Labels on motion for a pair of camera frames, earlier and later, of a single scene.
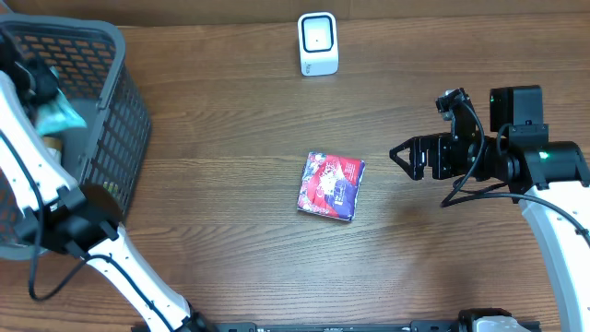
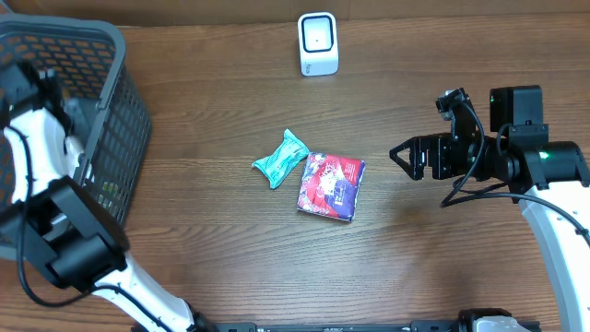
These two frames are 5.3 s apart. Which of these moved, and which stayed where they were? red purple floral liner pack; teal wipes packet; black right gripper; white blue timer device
Moved: teal wipes packet
Stayed: white blue timer device; black right gripper; red purple floral liner pack
